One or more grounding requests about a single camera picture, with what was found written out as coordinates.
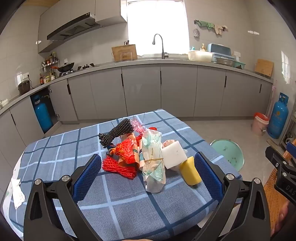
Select spice rack with bottles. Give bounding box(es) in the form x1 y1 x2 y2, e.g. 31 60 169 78
39 52 60 85

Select green striped towel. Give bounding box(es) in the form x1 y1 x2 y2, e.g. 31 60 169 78
194 20 216 30

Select pink plastic wrapper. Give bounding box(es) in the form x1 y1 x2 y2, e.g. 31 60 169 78
129 118 147 135

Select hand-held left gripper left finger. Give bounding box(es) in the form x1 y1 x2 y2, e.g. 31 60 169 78
24 153 102 241

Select dark rice cooker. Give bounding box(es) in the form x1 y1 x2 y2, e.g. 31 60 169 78
18 80 32 95

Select blue checked tablecloth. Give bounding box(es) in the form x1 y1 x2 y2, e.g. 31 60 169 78
0 109 243 241

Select white crumpled tissue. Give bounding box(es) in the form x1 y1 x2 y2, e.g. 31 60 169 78
10 177 26 209

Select metal shelf rack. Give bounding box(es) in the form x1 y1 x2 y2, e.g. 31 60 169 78
279 125 296 151

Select white foam block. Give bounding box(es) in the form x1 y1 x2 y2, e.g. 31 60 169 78
161 141 188 169

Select steel colander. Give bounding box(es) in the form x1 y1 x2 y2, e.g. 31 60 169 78
216 57 236 67

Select red foam net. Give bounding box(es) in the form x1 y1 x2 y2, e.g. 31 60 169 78
102 141 142 180

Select steel gooseneck faucet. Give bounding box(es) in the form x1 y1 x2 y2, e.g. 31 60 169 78
152 34 169 60

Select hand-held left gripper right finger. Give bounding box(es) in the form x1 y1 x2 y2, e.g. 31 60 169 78
192 151 271 241

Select black wok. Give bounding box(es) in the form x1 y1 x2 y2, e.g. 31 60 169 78
51 62 75 73

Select grey upper cabinets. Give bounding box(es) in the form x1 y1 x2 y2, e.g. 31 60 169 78
38 0 128 54

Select pink bucket with red liner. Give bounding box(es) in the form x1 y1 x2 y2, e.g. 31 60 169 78
251 112 270 136

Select teal enamel basin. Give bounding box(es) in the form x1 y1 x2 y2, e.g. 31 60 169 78
209 138 245 172

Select white plastic tub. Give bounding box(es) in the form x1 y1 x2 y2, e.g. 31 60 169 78
188 50 214 62

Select beige rubber gloves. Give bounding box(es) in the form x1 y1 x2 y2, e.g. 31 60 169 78
214 24 228 36

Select yellow sponge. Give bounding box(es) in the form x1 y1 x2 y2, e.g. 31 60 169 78
180 156 202 186

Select wicker chair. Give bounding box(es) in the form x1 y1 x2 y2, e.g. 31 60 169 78
263 148 296 210

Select grey kitchen base cabinets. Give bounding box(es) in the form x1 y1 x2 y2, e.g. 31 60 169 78
0 59 275 163

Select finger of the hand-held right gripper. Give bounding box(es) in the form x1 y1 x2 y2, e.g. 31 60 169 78
265 146 296 173
286 142 296 161

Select orange printed paper packet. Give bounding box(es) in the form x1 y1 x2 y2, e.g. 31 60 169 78
110 134 142 168

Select pale pink foam net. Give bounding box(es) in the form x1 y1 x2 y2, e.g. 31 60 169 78
162 140 180 149

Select black gas stove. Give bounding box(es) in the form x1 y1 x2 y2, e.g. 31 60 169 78
59 63 95 77

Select black range hood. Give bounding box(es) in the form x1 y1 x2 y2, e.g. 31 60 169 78
47 13 102 42

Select black rope bundle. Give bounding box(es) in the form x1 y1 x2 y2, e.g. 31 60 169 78
98 119 134 149

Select blue dish rack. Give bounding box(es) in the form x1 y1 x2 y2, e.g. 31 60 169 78
207 43 233 58

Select person's right hand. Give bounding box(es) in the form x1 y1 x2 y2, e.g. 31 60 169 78
270 200 296 236

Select patterned clear plastic bag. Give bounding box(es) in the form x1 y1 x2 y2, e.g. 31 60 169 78
140 130 167 194

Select pink mop handle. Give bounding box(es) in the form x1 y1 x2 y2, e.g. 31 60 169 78
268 80 277 117

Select bright window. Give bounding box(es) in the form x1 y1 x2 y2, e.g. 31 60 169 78
127 0 191 56

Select blue gas cylinder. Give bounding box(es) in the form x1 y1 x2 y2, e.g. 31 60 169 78
267 93 289 139
31 95 53 133

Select wooden cutting board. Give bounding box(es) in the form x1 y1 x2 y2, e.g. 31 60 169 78
111 44 138 62
254 59 275 77

